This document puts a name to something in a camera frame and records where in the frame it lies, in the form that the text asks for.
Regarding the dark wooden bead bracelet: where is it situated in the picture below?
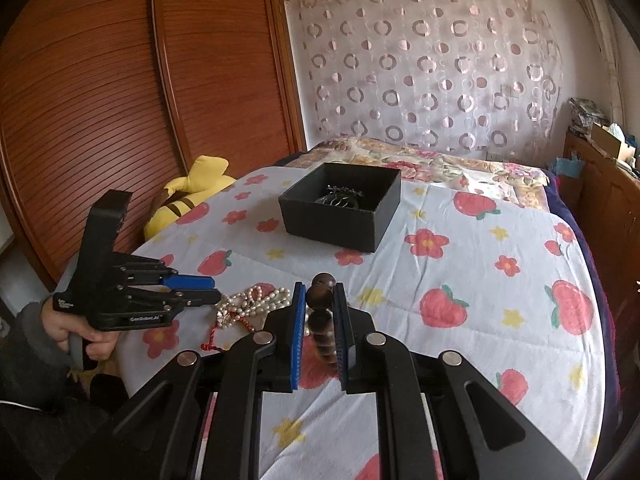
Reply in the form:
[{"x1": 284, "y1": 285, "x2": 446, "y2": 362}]
[{"x1": 304, "y1": 272, "x2": 340, "y2": 370}]

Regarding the white pearl necklace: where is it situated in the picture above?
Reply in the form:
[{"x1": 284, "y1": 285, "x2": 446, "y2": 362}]
[{"x1": 214, "y1": 283, "x2": 292, "y2": 331}]

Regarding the red cord beaded bracelet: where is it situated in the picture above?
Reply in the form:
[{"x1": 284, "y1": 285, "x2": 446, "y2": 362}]
[{"x1": 199, "y1": 303, "x2": 256, "y2": 354}]

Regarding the person's left forearm sleeve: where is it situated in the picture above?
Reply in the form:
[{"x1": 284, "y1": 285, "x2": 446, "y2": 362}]
[{"x1": 1, "y1": 304, "x2": 70, "y2": 408}]

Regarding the black open jewelry box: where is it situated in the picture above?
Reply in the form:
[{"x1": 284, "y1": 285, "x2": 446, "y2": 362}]
[{"x1": 278, "y1": 162, "x2": 401, "y2": 254}]

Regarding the person's left hand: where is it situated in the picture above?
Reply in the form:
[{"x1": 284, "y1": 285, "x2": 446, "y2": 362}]
[{"x1": 41, "y1": 299, "x2": 119, "y2": 361}]

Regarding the yellow striped plush toy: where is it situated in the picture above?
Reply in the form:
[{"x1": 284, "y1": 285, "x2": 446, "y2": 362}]
[{"x1": 143, "y1": 155, "x2": 235, "y2": 240}]

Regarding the strawberry print white sheet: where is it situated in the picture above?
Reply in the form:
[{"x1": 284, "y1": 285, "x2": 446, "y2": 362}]
[{"x1": 117, "y1": 167, "x2": 605, "y2": 479}]

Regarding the wooden louvered wardrobe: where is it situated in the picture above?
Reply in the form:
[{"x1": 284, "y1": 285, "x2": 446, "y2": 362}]
[{"x1": 1, "y1": 0, "x2": 306, "y2": 288}]

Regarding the floral quilt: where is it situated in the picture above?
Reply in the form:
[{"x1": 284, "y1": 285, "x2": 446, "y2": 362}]
[{"x1": 285, "y1": 136, "x2": 549, "y2": 211}]

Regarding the dark blue blanket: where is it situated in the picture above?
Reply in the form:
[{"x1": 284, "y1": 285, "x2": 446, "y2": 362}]
[{"x1": 541, "y1": 168, "x2": 624, "y2": 441}]

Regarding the pink circle pattern curtain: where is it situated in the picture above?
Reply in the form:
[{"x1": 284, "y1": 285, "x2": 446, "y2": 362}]
[{"x1": 286, "y1": 0, "x2": 563, "y2": 164}]

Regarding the blue plastic bag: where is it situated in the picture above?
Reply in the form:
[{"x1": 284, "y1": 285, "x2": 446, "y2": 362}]
[{"x1": 547, "y1": 152, "x2": 585, "y2": 179}]

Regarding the wooden sideboard cabinet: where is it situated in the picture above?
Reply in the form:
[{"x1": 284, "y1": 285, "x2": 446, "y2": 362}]
[{"x1": 564, "y1": 132, "x2": 639, "y2": 348}]

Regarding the stack of papers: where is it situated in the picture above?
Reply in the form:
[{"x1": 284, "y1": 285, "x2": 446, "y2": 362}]
[{"x1": 568, "y1": 98, "x2": 610, "y2": 134}]

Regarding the side window curtain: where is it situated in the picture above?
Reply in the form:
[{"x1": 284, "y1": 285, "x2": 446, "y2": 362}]
[{"x1": 578, "y1": 0, "x2": 639, "y2": 134}]

